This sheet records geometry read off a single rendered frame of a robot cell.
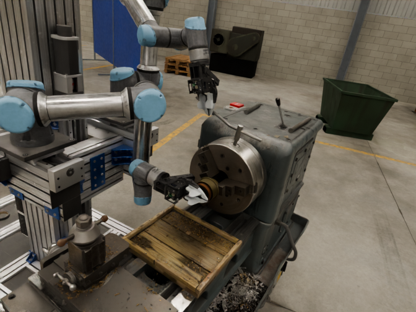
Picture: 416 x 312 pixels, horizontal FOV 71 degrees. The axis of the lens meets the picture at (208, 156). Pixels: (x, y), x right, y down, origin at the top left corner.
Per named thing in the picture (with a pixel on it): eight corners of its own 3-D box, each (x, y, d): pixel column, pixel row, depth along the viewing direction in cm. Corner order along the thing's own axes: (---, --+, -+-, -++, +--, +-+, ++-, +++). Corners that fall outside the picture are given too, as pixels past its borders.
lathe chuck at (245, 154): (194, 184, 141) (209, 126, 126) (250, 218, 129) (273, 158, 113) (183, 191, 134) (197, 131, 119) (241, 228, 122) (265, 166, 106)
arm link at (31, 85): (50, 111, 116) (46, 76, 110) (44, 122, 105) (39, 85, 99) (15, 109, 112) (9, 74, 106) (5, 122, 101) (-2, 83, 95)
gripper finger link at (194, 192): (200, 206, 102) (179, 195, 106) (209, 199, 107) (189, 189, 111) (201, 199, 101) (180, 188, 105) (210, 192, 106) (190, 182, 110)
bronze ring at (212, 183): (204, 171, 116) (190, 179, 109) (224, 179, 112) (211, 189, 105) (202, 190, 120) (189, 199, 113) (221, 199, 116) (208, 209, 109)
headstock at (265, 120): (239, 153, 200) (251, 98, 183) (307, 179, 178) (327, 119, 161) (187, 186, 153) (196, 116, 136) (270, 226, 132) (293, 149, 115)
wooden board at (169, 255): (172, 210, 133) (173, 203, 131) (241, 248, 116) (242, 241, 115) (121, 246, 109) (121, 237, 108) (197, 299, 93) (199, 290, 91)
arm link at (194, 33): (196, 20, 112) (208, 15, 105) (200, 50, 115) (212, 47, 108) (179, 21, 109) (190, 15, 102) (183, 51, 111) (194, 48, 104)
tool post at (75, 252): (91, 247, 86) (90, 221, 82) (108, 260, 83) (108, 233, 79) (69, 262, 80) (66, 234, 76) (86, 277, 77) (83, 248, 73)
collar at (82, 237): (88, 220, 82) (87, 212, 81) (106, 233, 79) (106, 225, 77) (62, 234, 76) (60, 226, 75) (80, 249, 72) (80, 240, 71)
